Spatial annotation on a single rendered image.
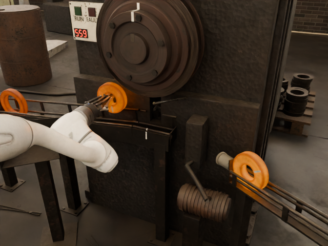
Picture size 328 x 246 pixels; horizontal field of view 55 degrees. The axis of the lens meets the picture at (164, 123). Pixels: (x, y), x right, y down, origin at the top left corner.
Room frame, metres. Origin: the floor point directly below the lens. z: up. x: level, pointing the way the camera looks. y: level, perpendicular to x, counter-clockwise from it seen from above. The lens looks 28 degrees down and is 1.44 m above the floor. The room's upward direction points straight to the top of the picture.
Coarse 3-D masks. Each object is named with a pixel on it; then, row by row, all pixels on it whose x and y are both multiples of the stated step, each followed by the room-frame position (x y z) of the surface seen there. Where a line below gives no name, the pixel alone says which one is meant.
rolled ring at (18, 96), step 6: (6, 90) 1.69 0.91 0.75; (12, 90) 1.69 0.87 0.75; (0, 96) 1.72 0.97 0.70; (6, 96) 1.72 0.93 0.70; (12, 96) 1.68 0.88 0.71; (18, 96) 1.66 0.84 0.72; (6, 102) 1.72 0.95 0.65; (18, 102) 1.66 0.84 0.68; (24, 102) 1.67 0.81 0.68; (6, 108) 1.71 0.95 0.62; (12, 108) 1.73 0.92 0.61; (24, 108) 1.66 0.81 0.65
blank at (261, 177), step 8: (248, 152) 1.00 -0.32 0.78; (240, 160) 1.00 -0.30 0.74; (248, 160) 0.97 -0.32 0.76; (256, 160) 0.95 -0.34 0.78; (240, 168) 1.00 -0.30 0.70; (256, 168) 0.94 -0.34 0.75; (264, 168) 0.93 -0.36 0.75; (248, 176) 0.99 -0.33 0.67; (256, 176) 0.93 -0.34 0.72; (264, 176) 0.91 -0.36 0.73; (248, 184) 0.96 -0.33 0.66; (256, 184) 0.93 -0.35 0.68; (264, 184) 0.91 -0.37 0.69
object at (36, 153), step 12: (36, 120) 1.38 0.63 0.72; (48, 120) 1.39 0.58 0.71; (24, 156) 1.24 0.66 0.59; (36, 156) 1.24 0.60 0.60; (48, 156) 1.23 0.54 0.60; (60, 156) 1.21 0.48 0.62; (36, 168) 1.25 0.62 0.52; (48, 168) 1.26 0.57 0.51; (48, 180) 1.26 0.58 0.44; (48, 192) 1.26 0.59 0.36; (48, 204) 1.25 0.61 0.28; (48, 216) 1.25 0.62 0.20; (60, 216) 1.30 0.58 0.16; (48, 228) 1.35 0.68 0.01; (60, 228) 1.26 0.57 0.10; (72, 228) 1.35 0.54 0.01; (48, 240) 1.26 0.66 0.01; (60, 240) 1.26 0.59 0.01; (72, 240) 1.26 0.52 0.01
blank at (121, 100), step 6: (102, 84) 1.42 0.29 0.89; (108, 84) 1.39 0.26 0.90; (114, 84) 1.39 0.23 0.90; (102, 90) 1.40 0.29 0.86; (108, 90) 1.39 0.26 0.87; (114, 90) 1.38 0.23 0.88; (120, 90) 1.37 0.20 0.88; (120, 96) 1.37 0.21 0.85; (126, 96) 1.39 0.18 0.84; (114, 102) 1.42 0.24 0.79; (120, 102) 1.37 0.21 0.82; (126, 102) 1.38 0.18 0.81; (114, 108) 1.39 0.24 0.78; (120, 108) 1.37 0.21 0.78
